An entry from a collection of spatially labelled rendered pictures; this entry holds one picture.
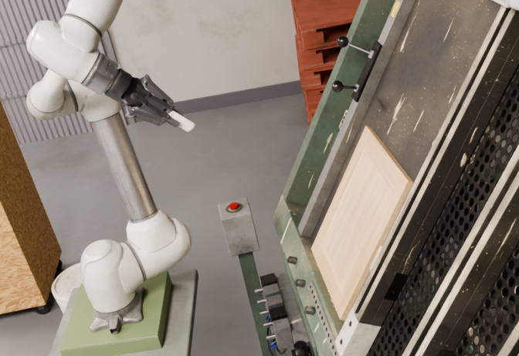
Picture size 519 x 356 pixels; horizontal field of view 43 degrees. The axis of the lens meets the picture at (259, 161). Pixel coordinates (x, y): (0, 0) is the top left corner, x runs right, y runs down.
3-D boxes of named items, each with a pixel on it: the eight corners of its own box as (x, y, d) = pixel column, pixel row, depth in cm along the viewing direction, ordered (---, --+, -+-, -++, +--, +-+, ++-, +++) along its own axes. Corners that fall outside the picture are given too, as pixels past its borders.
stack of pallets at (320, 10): (453, 77, 542) (449, -35, 498) (487, 122, 466) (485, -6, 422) (303, 103, 551) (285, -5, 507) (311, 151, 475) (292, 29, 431)
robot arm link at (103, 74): (103, 45, 156) (126, 59, 159) (90, 61, 164) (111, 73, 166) (89, 75, 152) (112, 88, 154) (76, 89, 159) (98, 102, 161)
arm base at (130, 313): (89, 340, 219) (83, 329, 216) (96, 297, 238) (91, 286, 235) (142, 330, 219) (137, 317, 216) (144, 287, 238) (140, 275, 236)
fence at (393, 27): (307, 230, 239) (297, 228, 238) (417, -22, 203) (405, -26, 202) (310, 237, 235) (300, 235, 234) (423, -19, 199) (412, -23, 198)
